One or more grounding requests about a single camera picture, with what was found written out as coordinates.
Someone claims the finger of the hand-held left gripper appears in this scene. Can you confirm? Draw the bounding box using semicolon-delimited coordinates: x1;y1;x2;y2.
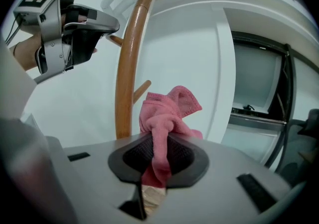
63;8;121;33

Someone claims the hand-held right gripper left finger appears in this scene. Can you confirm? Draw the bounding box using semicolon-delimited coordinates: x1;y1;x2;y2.
44;132;154;224

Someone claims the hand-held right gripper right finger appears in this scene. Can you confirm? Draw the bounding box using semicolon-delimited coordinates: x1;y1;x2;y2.
152;134;306;224

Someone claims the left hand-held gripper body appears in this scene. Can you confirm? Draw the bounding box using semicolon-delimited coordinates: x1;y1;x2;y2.
12;0;101;85

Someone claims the wooden coat rack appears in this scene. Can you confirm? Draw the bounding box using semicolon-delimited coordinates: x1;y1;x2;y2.
107;0;184;141

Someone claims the pink cloth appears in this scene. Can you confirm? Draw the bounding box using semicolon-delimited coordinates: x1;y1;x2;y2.
139;85;203;189

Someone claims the person's left forearm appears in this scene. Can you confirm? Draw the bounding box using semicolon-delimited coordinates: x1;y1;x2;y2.
8;34;43;71

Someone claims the person's left hand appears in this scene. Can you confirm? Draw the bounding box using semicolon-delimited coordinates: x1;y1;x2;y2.
61;3;88;28

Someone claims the black office chair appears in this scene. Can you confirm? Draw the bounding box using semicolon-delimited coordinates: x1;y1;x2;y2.
275;108;319;189

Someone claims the black framed glass door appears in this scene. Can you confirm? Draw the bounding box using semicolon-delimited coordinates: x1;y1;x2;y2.
230;30;300;171

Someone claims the left hand-held gripper black cable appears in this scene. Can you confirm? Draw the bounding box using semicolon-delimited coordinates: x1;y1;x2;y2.
4;14;22;44

